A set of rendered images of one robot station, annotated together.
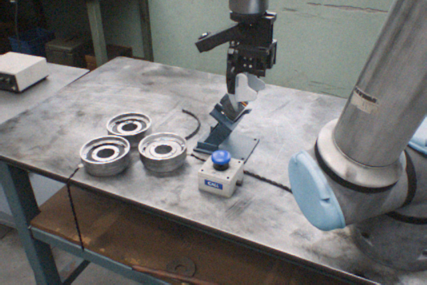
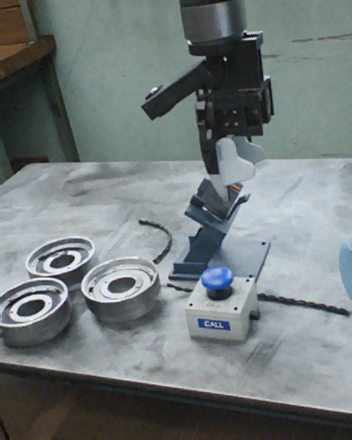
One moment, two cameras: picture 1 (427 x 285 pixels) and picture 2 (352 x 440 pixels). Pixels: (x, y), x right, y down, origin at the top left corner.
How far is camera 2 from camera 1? 0.10 m
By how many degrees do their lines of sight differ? 4
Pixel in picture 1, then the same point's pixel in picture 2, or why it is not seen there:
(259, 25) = (238, 55)
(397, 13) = not seen: outside the picture
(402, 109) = not seen: outside the picture
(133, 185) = (84, 350)
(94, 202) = (27, 393)
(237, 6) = (199, 30)
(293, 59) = (287, 126)
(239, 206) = (264, 352)
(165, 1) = (83, 80)
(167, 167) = (134, 311)
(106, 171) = (37, 336)
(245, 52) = (224, 102)
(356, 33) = not seen: outside the picture
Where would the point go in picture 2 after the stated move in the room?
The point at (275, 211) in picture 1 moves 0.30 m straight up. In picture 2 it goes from (324, 350) to (303, 94)
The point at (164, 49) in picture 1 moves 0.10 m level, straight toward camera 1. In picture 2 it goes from (95, 150) to (97, 159)
